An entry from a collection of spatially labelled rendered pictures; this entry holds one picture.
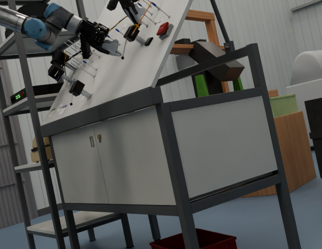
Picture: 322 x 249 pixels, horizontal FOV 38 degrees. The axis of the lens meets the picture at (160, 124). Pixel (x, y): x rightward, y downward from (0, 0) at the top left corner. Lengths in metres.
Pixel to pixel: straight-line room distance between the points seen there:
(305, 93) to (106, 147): 4.78
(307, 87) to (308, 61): 0.35
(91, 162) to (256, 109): 0.85
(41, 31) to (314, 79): 5.13
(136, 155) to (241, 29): 7.65
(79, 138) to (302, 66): 4.71
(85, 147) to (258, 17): 8.07
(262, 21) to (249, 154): 8.27
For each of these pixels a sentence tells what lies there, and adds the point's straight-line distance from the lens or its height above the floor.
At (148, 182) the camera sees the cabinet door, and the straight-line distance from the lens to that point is 1.94.
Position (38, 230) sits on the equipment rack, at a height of 0.23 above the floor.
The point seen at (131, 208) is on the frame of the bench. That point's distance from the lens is 2.11.
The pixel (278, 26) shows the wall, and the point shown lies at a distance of 10.72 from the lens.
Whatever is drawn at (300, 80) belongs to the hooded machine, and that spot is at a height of 0.98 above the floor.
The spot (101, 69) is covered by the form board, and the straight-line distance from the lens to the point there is 2.39.
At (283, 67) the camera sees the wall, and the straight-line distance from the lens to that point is 10.47.
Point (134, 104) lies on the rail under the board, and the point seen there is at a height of 0.82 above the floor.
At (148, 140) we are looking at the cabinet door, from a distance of 1.88.
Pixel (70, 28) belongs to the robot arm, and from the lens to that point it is 2.03.
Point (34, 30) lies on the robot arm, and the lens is 1.90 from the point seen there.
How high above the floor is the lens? 0.70
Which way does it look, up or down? 1 degrees up
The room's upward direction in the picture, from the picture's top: 12 degrees counter-clockwise
